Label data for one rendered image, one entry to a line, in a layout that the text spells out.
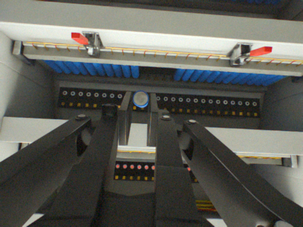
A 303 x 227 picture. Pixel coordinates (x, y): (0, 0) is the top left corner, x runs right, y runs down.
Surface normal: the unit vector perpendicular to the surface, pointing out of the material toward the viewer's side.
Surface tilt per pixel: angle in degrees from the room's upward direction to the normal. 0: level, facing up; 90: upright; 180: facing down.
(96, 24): 111
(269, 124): 90
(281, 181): 90
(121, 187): 90
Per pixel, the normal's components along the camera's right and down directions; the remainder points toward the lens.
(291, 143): 0.05, -0.18
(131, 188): 0.04, 0.18
